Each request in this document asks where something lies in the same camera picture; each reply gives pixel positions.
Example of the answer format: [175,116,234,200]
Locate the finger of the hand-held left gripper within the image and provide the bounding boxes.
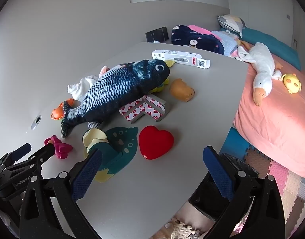
[0,143,32,173]
[28,144,56,172]

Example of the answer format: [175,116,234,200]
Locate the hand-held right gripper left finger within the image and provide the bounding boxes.
[19,148,104,239]

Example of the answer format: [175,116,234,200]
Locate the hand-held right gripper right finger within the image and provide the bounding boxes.
[203,146,285,239]

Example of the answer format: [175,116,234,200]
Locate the pink plastic toy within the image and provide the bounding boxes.
[44,135,74,160]

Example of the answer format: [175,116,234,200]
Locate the black trash bin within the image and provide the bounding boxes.
[188,153,259,222]

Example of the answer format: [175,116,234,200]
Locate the orange crab toy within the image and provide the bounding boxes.
[51,98,76,121]

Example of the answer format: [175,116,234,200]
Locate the red heart-shaped toy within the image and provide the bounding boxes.
[139,126,174,160]

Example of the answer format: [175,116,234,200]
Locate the white cloth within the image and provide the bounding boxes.
[67,66,110,100]

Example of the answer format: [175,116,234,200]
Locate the brown squishy animal toy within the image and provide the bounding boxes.
[170,78,195,102]

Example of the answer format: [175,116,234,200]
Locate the round metal fitting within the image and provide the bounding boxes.
[30,115,42,130]

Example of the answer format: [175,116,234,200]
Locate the teal cartoon animal toy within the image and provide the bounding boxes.
[83,126,139,182]

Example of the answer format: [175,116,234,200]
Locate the pastel foam floor mat tiles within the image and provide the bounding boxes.
[152,127,305,239]

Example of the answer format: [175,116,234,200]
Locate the bed with pink sheet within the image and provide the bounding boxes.
[232,52,305,180]

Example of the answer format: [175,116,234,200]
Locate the grey foam corner guard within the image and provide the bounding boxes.
[119,93,171,125]

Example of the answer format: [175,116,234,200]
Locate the dark blue plush fish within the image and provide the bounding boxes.
[61,58,171,139]

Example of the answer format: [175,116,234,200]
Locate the yellow and blue turtle toy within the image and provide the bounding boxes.
[150,78,170,94]

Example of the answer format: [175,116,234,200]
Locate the yellow chick plush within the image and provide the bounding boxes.
[281,73,303,94]

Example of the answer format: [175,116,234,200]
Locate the white goose plush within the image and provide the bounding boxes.
[236,41,283,107]

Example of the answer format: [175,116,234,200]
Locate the white printed baby garment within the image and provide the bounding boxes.
[231,45,250,63]

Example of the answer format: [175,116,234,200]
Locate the white cardboard box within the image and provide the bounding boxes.
[152,50,211,69]

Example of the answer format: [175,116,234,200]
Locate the navy printed blanket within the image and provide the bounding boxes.
[171,24,225,55]

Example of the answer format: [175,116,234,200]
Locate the light blue blanket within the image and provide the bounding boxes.
[212,30,240,55]

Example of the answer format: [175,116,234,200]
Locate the teal pillow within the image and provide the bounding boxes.
[241,27,301,70]

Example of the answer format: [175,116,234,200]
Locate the pink blanket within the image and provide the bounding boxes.
[188,24,221,40]

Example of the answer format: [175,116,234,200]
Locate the checked patchwork pillow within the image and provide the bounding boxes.
[217,14,246,38]

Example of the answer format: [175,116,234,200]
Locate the black wall panel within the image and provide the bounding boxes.
[145,26,169,43]

